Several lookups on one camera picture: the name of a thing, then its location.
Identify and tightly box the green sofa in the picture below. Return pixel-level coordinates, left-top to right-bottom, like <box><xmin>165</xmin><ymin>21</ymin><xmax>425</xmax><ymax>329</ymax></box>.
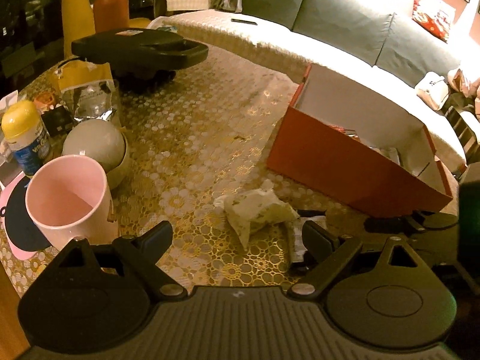
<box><xmin>237</xmin><ymin>0</ymin><xmax>480</xmax><ymax>89</ymax></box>

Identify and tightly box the red snack packet in box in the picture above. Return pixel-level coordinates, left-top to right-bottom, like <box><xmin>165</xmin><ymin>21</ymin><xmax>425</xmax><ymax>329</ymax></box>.
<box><xmin>329</xmin><ymin>124</ymin><xmax>359</xmax><ymax>139</ymax></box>

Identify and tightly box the rolled white mat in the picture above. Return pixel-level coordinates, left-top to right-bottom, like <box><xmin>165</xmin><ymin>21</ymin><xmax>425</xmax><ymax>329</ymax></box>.
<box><xmin>154</xmin><ymin>0</ymin><xmax>213</xmax><ymax>17</ymax></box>

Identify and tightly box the white round lamp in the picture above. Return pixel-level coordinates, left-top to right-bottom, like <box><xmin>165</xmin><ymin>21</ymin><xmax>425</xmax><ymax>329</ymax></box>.
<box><xmin>62</xmin><ymin>119</ymin><xmax>130</xmax><ymax>190</ymax></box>

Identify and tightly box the yellow lid bottle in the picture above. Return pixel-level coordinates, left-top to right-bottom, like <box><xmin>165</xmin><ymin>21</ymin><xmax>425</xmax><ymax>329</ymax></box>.
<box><xmin>1</xmin><ymin>100</ymin><xmax>52</xmax><ymax>177</ymax></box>

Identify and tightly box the small black phone on sofa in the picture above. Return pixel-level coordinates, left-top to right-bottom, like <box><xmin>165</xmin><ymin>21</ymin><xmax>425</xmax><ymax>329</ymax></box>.
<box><xmin>230</xmin><ymin>18</ymin><xmax>258</xmax><ymax>26</ymax></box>

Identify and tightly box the white tote bag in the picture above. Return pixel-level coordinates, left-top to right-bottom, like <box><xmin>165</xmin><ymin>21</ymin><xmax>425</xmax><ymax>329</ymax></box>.
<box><xmin>415</xmin><ymin>72</ymin><xmax>450</xmax><ymax>111</ymax></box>

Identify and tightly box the silver foil pouch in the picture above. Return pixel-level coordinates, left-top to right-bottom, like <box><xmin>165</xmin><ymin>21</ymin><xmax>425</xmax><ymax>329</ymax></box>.
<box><xmin>60</xmin><ymin>80</ymin><xmax>119</xmax><ymax>124</ymax></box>

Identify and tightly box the red cardboard box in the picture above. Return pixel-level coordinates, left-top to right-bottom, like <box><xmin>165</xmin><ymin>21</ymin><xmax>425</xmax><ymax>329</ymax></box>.
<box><xmin>267</xmin><ymin>64</ymin><xmax>452</xmax><ymax>218</ymax></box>

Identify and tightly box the orange water bottle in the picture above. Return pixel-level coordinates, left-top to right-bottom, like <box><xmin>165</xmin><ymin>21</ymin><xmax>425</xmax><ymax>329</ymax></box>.
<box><xmin>93</xmin><ymin>0</ymin><xmax>129</xmax><ymax>33</ymax></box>

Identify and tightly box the pink mug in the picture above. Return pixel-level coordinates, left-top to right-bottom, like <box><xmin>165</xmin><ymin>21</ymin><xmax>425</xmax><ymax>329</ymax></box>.
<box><xmin>25</xmin><ymin>155</ymin><xmax>120</xmax><ymax>250</ymax></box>

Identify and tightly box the red patterned cushion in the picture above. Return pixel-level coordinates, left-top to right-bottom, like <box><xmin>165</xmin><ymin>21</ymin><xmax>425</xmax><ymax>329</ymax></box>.
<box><xmin>412</xmin><ymin>0</ymin><xmax>456</xmax><ymax>42</ymax></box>

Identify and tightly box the white dark snack packet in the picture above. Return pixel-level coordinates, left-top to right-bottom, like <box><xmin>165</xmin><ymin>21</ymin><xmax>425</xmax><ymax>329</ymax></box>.
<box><xmin>285</xmin><ymin>215</ymin><xmax>327</xmax><ymax>264</ymax></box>

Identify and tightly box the black flat device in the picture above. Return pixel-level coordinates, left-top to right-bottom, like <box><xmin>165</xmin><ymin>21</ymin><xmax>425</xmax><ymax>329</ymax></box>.
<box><xmin>72</xmin><ymin>28</ymin><xmax>209</xmax><ymax>94</ymax></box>

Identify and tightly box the white snack bag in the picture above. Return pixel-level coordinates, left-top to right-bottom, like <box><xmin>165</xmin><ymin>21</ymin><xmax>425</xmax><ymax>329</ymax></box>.
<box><xmin>213</xmin><ymin>180</ymin><xmax>299</xmax><ymax>250</ymax></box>

